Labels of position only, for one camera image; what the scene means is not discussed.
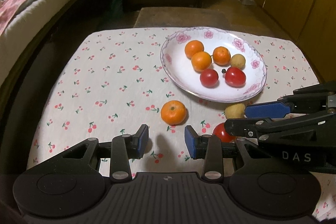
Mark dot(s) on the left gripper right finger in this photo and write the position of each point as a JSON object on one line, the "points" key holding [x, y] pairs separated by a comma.
{"points": [[209, 148]]}

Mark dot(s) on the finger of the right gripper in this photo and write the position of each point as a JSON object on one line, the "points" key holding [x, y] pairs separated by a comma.
{"points": [[310, 127], [278, 109]]}

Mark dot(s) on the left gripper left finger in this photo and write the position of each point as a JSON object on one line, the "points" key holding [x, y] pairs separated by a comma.
{"points": [[124, 148]]}

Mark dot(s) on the red cherry tomato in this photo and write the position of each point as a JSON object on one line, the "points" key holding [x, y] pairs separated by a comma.
{"points": [[221, 133], [234, 77], [209, 78]]}

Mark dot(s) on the brown longan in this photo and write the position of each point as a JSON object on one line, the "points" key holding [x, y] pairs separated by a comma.
{"points": [[237, 61], [235, 111]]}

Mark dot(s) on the small mandarin with green stem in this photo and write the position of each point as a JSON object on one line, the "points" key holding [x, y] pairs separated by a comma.
{"points": [[173, 112]]}

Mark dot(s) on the large textured orange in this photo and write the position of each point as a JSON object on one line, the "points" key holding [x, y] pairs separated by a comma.
{"points": [[221, 56]]}

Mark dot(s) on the orange kumquat with stem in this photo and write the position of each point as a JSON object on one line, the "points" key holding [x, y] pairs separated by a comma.
{"points": [[201, 61]]}

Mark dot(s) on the cherry print tablecloth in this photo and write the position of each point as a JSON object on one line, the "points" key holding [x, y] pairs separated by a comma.
{"points": [[118, 80]]}

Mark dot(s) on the white floral oval plate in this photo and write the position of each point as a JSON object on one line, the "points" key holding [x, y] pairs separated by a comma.
{"points": [[213, 63]]}

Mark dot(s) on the brown wooden stool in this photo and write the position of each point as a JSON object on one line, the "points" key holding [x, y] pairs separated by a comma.
{"points": [[181, 17]]}

